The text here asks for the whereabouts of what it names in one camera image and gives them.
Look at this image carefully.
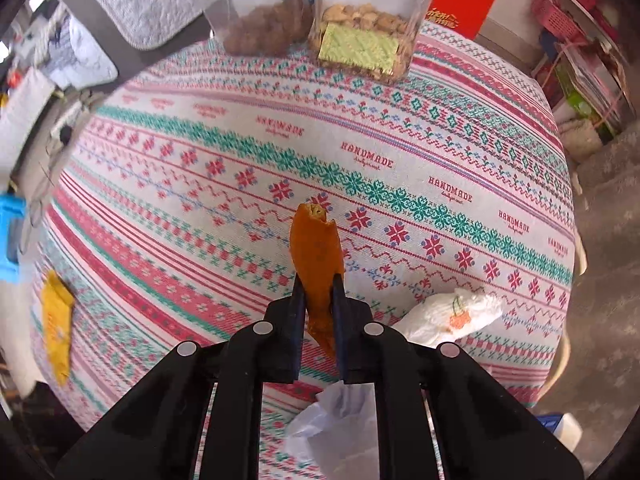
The plastic jar with dark snacks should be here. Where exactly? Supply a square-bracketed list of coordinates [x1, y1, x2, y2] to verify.
[180, 0, 316, 57]

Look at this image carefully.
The red cardboard box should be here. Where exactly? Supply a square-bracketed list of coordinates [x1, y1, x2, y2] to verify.
[427, 0, 498, 41]

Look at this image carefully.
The patterned tablecloth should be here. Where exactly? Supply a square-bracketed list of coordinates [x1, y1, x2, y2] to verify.
[30, 20, 583, 480]

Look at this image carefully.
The blue plastic stool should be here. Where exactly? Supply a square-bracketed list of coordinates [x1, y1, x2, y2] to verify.
[0, 195, 26, 283]

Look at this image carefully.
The pile of papers and bags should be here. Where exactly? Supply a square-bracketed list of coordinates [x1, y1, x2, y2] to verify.
[550, 40, 631, 131]

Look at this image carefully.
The white tissue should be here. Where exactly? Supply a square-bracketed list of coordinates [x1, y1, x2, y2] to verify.
[391, 287, 503, 348]

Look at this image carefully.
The white power strip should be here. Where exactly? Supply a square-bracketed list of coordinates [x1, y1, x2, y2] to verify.
[50, 102, 85, 142]

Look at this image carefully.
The small blue box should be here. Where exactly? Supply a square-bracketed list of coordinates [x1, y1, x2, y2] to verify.
[537, 412, 583, 453]

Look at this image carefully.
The grey sofa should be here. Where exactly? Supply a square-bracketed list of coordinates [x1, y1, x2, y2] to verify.
[52, 0, 226, 91]

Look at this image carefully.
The pink plastic basket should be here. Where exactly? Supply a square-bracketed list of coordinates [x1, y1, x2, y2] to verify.
[530, 0, 588, 43]

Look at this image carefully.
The plastic jar with nuts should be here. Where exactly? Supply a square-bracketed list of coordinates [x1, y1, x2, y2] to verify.
[306, 0, 451, 85]

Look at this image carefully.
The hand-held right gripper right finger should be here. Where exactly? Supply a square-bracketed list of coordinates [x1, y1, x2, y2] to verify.
[330, 272, 586, 480]

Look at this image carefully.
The striped quilted sofa cover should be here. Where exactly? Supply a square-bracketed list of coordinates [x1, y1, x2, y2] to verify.
[65, 0, 211, 51]

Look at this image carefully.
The white bag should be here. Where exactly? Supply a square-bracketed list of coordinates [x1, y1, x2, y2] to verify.
[557, 120, 606, 162]

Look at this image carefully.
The yellow snack packet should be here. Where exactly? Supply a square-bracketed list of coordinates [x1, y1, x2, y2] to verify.
[40, 270, 76, 387]

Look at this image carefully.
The crumpled white paper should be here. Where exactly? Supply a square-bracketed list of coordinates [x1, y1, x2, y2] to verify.
[285, 380, 381, 480]

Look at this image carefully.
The long orange peel piece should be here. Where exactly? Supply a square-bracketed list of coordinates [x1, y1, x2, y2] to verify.
[289, 202, 346, 361]

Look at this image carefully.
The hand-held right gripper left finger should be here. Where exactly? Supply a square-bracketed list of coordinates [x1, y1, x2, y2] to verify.
[55, 275, 308, 480]

